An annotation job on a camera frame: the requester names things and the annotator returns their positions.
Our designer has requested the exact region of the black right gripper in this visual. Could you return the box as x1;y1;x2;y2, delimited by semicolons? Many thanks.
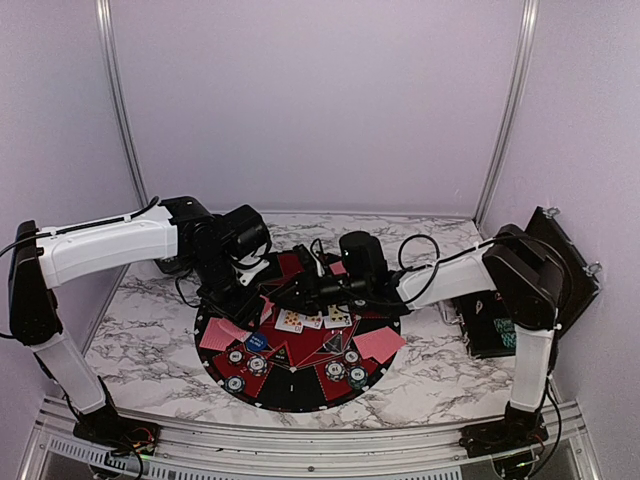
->
270;267;370;316

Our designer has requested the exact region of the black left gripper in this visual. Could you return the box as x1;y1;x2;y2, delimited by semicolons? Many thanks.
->
189;251;266;332

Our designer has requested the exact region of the five of hearts card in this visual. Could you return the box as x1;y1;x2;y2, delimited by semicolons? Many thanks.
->
301;313;324;330

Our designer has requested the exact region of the face up playing card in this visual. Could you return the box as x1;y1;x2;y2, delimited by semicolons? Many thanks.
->
323;305;353;329

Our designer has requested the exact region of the ten of hearts card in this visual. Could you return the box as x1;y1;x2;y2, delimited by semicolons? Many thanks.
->
275;309;304;334

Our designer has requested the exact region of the red playing card deck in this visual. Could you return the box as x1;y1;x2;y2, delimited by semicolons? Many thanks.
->
260;297;274;324

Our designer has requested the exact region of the blue small blind button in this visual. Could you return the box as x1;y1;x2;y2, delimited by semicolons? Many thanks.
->
245;332;270;353

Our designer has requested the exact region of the red brown poker chip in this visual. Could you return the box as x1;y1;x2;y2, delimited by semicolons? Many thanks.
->
344;350;361;365
227;350;244;365

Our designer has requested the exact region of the single red playing card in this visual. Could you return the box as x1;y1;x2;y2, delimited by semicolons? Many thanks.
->
199;318;238;351

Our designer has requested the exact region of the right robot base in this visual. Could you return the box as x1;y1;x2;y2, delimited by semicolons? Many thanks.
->
459;414;549;458

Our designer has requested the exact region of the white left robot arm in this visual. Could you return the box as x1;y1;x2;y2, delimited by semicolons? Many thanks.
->
5;197;271;445

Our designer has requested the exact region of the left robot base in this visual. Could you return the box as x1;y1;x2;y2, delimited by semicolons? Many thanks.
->
73;406;160;456

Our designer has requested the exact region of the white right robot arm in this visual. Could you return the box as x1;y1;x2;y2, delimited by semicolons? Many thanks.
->
266;224;571;448

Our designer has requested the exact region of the clear round dealer button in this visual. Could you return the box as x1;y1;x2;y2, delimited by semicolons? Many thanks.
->
319;335;349;355

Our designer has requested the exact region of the round red black poker mat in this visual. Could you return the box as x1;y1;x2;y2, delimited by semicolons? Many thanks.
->
194;252;402;413

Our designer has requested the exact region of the black poker chip case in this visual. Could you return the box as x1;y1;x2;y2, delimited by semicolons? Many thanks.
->
453;207;600;358

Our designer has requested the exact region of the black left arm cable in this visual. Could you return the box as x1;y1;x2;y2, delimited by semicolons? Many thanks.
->
0;196;163;259

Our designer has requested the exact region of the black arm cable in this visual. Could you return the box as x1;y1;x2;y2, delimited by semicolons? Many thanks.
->
395;234;576;421
0;196;163;259

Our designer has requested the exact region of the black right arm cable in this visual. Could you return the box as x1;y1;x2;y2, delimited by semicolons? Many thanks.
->
395;234;576;421

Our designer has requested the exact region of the aluminium front rail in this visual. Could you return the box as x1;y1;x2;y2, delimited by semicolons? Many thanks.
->
15;395;611;480

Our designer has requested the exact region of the left aluminium frame post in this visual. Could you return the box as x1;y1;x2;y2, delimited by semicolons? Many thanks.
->
95;0;150;207

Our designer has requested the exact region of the aluminium frame post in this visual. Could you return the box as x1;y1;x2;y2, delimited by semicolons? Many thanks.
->
95;0;150;207
473;0;540;231

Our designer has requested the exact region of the right aluminium frame post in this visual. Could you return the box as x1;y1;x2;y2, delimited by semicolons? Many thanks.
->
473;0;540;231

